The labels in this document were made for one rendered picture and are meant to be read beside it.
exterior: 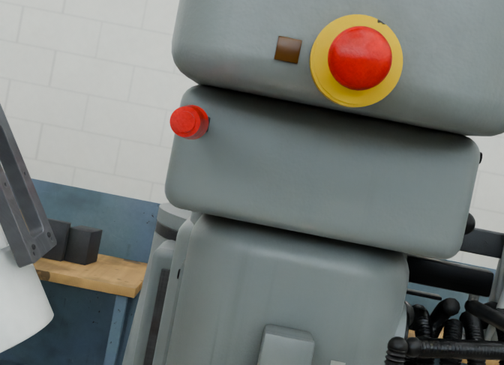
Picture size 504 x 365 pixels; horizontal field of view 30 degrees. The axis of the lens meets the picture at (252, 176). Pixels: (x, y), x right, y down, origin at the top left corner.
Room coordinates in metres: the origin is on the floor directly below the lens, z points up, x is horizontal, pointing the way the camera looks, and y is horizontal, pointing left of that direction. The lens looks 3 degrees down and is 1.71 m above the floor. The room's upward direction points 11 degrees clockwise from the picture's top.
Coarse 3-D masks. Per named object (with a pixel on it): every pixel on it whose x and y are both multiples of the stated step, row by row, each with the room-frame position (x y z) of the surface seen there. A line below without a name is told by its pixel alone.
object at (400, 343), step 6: (390, 342) 0.62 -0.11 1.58; (396, 342) 0.62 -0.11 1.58; (402, 342) 0.62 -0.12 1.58; (390, 348) 0.62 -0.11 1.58; (396, 348) 0.61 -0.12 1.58; (402, 348) 0.61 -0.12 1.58; (390, 354) 0.62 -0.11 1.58; (396, 354) 0.61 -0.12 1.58; (402, 354) 0.62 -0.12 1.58; (390, 360) 0.62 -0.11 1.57; (396, 360) 0.61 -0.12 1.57; (402, 360) 0.62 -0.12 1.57
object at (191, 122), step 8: (176, 112) 0.59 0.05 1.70; (184, 112) 0.59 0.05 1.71; (192, 112) 0.59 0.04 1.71; (200, 112) 0.61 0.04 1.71; (176, 120) 0.59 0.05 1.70; (184, 120) 0.59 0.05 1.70; (192, 120) 0.59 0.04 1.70; (200, 120) 0.59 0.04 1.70; (208, 120) 0.73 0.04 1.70; (176, 128) 0.59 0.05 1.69; (184, 128) 0.59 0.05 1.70; (192, 128) 0.59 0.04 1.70; (200, 128) 0.60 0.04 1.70; (184, 136) 0.59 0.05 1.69; (192, 136) 0.60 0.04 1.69; (200, 136) 0.64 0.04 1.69
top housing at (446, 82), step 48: (192, 0) 0.66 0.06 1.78; (240, 0) 0.64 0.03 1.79; (288, 0) 0.63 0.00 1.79; (336, 0) 0.63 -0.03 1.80; (384, 0) 0.63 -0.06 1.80; (432, 0) 0.63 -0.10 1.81; (480, 0) 0.63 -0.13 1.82; (192, 48) 0.65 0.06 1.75; (240, 48) 0.63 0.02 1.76; (432, 48) 0.63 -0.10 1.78; (480, 48) 0.63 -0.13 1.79; (288, 96) 0.65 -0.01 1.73; (432, 96) 0.63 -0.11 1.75; (480, 96) 0.64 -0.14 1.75
